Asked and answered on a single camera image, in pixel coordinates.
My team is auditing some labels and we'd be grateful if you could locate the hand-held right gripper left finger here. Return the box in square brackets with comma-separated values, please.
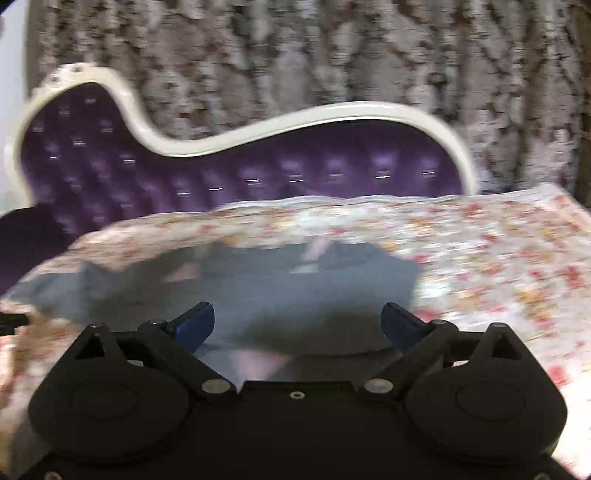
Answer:
[74, 302, 236, 398]

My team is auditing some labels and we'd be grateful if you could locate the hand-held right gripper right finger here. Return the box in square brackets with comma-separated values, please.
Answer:
[360, 302, 525, 400]

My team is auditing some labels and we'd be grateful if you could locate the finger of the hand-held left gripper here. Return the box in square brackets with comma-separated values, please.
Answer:
[0, 314, 29, 334]

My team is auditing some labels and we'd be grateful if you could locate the grey knit garment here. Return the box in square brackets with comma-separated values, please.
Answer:
[4, 242, 423, 358]

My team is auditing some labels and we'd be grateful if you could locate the purple velvet cushion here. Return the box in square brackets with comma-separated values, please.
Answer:
[0, 203, 81, 282]

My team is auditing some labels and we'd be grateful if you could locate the floral blanket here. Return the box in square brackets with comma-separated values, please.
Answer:
[0, 185, 591, 480]

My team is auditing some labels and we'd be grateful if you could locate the white door with stickers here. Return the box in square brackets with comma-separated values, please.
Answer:
[0, 0, 35, 215]

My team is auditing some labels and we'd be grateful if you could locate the grey brown patterned curtain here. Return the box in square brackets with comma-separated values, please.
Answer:
[28, 0, 591, 206]

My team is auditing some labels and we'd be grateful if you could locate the purple tufted sofa white frame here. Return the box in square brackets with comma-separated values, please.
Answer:
[0, 62, 481, 282]

